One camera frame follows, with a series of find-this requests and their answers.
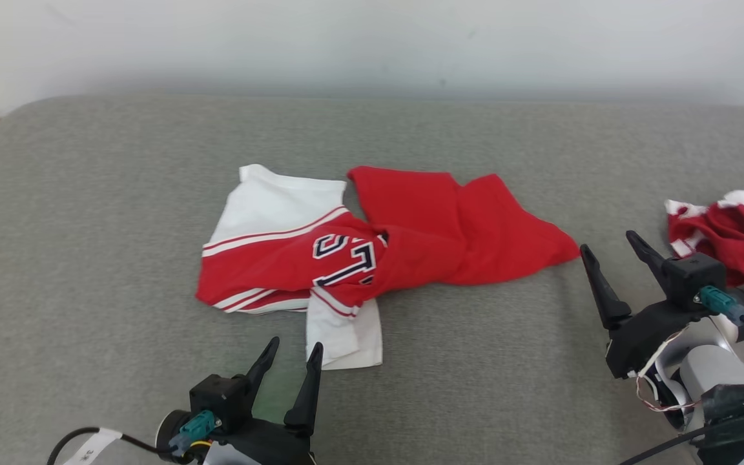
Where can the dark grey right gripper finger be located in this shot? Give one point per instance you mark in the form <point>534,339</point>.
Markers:
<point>653,258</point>
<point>608,300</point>

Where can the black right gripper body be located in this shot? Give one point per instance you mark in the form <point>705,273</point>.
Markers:
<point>643,336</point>

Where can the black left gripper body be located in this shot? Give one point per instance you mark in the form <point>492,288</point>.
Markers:
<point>268,445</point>

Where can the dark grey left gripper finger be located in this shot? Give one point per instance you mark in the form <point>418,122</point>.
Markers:
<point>259,378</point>
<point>306,400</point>

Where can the red white basketball jersey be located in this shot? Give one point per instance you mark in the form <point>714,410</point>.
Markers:
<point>423,226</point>

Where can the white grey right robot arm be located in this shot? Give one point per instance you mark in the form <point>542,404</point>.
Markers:
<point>708,374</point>

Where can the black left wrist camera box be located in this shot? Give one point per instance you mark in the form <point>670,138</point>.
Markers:
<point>217,397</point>

